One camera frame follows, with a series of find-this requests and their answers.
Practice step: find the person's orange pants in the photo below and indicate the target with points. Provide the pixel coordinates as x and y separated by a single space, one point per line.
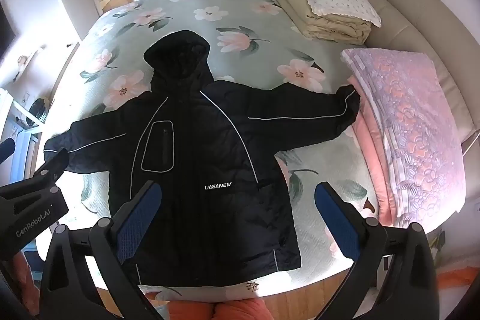
232 310

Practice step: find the black hooded jacket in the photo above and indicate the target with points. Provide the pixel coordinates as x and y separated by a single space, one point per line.
210 140

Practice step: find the folded pink floral blanket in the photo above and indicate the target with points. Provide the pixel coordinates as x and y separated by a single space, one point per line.
412 125

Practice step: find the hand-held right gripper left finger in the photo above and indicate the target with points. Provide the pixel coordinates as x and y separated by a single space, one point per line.
139 224

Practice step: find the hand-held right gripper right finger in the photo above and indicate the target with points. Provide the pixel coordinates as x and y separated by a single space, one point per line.
334 220

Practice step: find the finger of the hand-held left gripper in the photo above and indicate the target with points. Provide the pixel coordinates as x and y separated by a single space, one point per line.
50 166
6 148

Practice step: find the floral bedspread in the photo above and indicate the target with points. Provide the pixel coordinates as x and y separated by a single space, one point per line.
243 16

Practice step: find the folded beige quilt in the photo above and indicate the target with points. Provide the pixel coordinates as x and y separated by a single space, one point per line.
330 29

